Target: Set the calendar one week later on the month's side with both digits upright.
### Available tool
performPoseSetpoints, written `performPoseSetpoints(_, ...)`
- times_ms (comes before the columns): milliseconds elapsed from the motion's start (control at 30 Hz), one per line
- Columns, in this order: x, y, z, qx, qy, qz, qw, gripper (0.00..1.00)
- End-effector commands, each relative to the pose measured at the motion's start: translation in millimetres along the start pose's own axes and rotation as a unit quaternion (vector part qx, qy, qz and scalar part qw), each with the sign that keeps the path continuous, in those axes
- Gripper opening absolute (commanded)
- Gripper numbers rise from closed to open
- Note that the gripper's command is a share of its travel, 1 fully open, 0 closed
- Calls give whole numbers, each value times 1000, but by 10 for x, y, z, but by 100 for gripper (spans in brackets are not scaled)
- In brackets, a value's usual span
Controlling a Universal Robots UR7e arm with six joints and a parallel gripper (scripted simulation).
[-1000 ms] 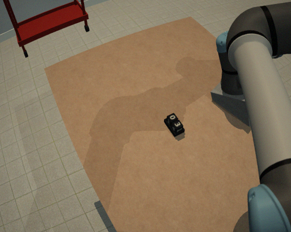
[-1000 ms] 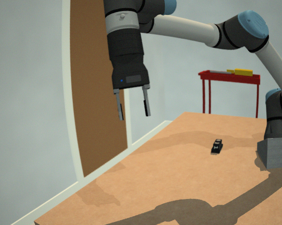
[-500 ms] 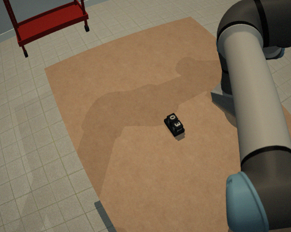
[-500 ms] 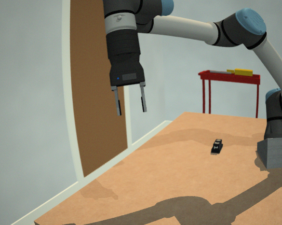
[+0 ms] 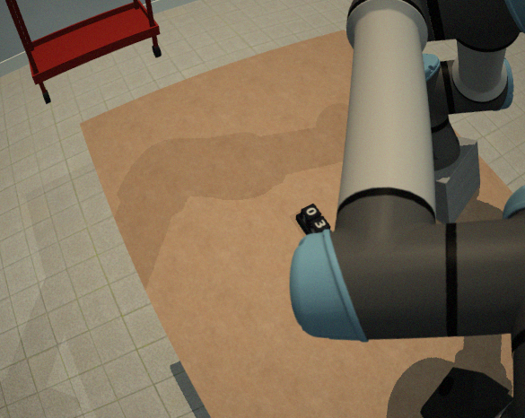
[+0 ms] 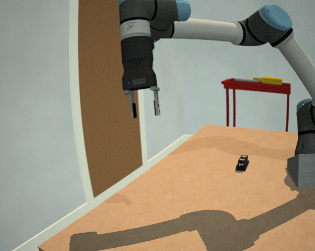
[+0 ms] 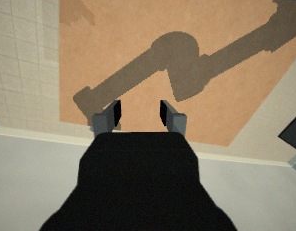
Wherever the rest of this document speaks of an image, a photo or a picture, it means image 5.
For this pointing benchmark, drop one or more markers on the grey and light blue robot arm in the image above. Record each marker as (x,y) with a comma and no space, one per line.
(388,271)

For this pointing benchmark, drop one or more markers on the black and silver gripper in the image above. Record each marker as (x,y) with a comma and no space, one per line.
(467,394)

